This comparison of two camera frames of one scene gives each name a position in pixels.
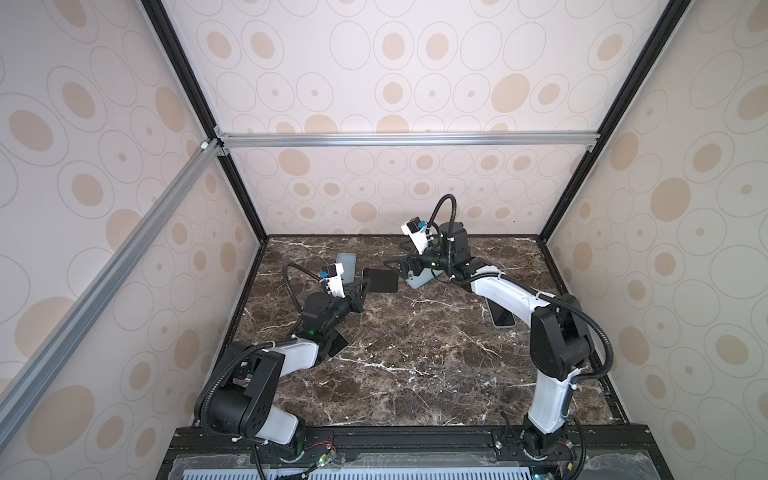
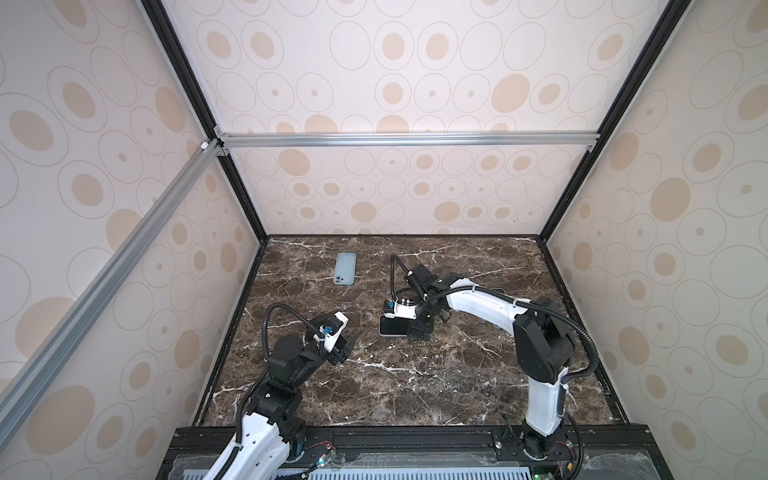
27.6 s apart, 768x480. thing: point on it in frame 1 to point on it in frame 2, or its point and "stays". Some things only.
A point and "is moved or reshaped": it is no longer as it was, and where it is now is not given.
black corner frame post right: [665, 28] stays
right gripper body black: [431, 259] to [423, 321]
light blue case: [349, 262] stays
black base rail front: [418, 453] stays
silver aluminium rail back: [407, 139] stays
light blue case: [425, 276] is moved or reshaped
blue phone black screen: [381, 280] to [392, 327]
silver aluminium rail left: [38, 372] stays
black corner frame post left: [176, 55] stays
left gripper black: [354, 303] to [334, 357]
